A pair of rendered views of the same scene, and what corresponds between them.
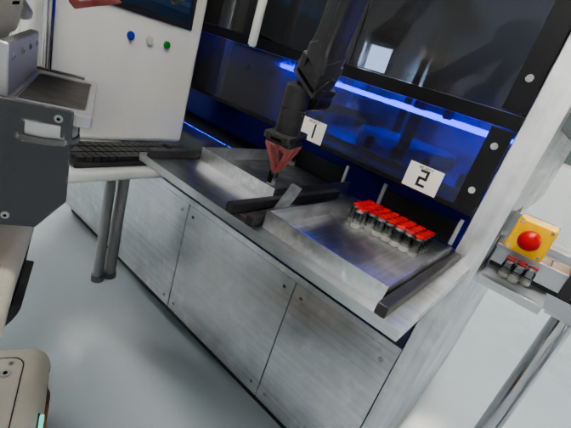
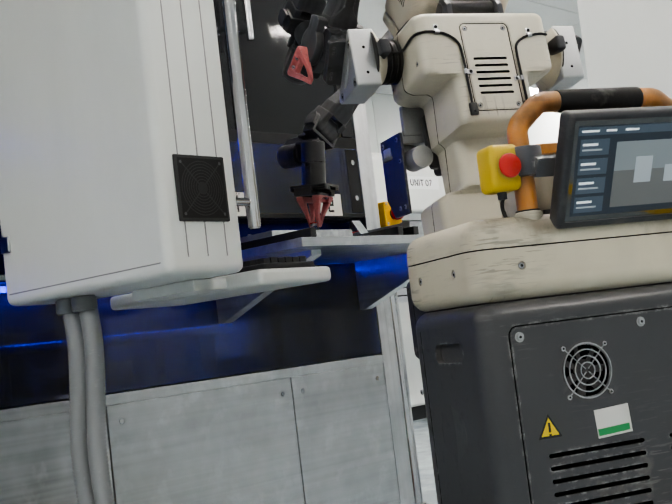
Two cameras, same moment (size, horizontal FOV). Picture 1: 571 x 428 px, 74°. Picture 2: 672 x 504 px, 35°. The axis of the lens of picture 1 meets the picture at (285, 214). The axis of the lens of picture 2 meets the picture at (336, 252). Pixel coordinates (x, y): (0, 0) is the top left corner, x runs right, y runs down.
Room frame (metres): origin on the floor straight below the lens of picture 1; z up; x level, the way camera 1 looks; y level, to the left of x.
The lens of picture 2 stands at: (0.41, 2.53, 0.67)
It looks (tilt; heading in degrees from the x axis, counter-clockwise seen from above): 5 degrees up; 280
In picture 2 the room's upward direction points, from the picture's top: 7 degrees counter-clockwise
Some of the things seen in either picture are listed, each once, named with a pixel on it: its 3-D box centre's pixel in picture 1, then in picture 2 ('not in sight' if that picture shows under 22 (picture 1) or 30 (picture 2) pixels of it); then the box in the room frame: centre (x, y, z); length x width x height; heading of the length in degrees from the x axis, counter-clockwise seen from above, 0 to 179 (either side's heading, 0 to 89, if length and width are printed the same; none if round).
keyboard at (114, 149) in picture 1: (135, 152); (218, 275); (1.01, 0.46, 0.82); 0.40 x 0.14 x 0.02; 149
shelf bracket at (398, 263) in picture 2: not in sight; (407, 278); (0.70, -0.25, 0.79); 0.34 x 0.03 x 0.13; 146
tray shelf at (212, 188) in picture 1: (308, 210); (335, 253); (0.85, -0.05, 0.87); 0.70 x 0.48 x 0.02; 56
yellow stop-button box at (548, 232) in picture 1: (532, 237); (384, 215); (0.77, -0.50, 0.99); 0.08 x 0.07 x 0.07; 146
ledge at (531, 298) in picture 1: (511, 284); not in sight; (0.80, -0.54, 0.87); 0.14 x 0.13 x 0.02; 146
